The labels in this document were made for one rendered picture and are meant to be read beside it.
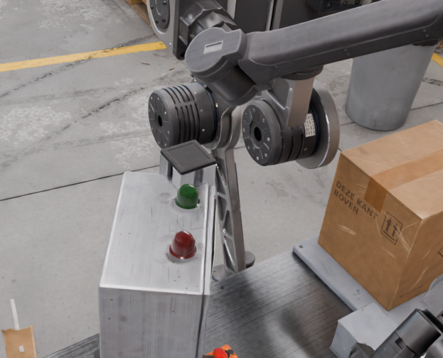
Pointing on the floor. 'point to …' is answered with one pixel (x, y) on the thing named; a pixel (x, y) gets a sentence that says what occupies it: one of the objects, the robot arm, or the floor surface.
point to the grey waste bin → (386, 86)
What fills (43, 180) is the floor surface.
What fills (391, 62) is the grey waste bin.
